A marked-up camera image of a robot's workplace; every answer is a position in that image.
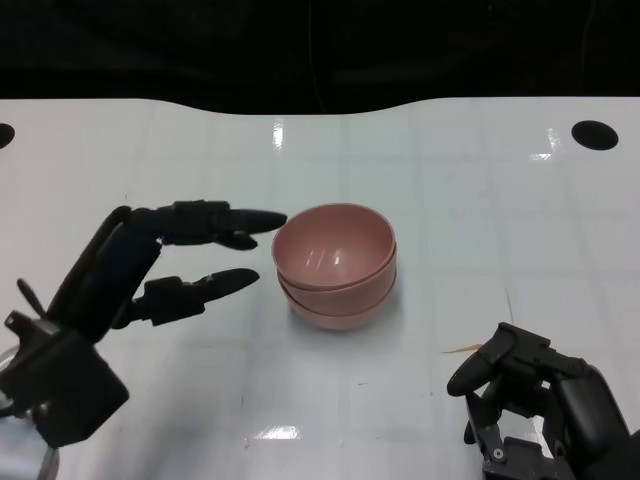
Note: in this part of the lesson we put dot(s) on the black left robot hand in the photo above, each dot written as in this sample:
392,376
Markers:
105,280

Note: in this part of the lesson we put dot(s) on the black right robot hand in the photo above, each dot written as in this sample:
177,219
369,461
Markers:
580,405

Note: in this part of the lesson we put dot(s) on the pink plastic bowl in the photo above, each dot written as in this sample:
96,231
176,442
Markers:
330,295
335,317
330,245

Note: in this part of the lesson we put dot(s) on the orange wood sliver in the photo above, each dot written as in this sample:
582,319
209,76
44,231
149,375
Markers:
462,349

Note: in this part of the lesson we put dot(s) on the black round table grommet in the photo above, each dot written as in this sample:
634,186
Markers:
5,135
595,134

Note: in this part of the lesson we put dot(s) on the black left wrist camera housing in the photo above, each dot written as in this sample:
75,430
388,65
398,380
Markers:
60,385

